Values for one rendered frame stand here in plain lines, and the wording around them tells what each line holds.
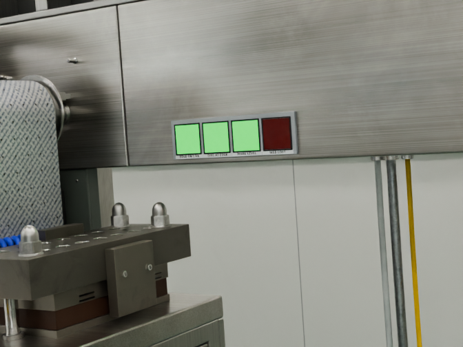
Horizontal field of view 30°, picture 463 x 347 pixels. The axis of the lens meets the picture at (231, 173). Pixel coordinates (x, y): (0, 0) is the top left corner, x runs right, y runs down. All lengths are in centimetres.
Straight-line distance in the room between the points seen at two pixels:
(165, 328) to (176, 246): 18
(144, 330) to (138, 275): 10
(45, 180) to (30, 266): 33
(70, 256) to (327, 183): 275
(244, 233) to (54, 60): 265
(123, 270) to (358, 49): 51
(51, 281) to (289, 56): 52
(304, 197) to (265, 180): 22
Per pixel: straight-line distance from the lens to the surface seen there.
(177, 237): 156
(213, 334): 156
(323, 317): 413
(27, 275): 129
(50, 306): 135
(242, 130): 146
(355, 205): 396
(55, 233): 152
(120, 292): 141
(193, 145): 151
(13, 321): 138
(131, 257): 143
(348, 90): 137
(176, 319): 146
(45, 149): 159
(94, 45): 166
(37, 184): 157
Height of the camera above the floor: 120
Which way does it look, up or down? 3 degrees down
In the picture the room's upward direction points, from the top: 4 degrees counter-clockwise
